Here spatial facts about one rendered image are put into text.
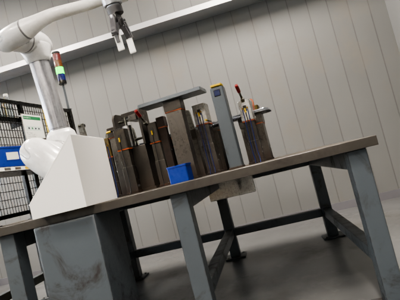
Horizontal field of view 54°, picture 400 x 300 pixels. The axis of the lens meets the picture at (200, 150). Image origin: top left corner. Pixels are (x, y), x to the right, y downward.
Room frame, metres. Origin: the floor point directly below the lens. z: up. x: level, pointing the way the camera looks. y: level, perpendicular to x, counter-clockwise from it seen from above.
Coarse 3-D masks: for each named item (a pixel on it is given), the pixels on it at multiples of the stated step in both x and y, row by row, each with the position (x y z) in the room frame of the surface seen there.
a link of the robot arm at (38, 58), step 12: (36, 36) 1.98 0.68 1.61; (36, 48) 1.99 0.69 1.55; (48, 48) 2.06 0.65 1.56; (36, 60) 2.01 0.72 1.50; (48, 60) 2.07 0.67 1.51; (36, 72) 2.02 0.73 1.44; (48, 72) 2.04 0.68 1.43; (36, 84) 2.04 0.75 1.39; (48, 84) 2.04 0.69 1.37; (48, 96) 2.04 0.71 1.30; (48, 108) 2.04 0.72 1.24; (60, 108) 2.07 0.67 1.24; (48, 120) 2.05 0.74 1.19; (60, 120) 2.06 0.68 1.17; (60, 132) 2.04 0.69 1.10; (72, 132) 2.08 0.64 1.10
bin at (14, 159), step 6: (0, 150) 2.30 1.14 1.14; (6, 150) 2.34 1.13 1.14; (12, 150) 2.38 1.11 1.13; (18, 150) 2.42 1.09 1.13; (0, 156) 2.29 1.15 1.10; (6, 156) 2.33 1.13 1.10; (12, 156) 2.37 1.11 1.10; (18, 156) 2.41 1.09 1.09; (0, 162) 2.28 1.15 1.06; (6, 162) 2.32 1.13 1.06; (12, 162) 2.36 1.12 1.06; (18, 162) 2.40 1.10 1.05
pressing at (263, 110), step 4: (260, 108) 2.27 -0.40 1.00; (264, 108) 2.27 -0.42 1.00; (268, 108) 2.28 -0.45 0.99; (256, 112) 2.40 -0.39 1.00; (264, 112) 2.45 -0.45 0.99; (232, 116) 2.32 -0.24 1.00; (236, 116) 2.31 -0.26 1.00; (236, 120) 2.50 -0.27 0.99; (212, 124) 2.46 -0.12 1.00; (216, 124) 2.51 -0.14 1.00; (196, 128) 2.38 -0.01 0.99; (140, 144) 2.53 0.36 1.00
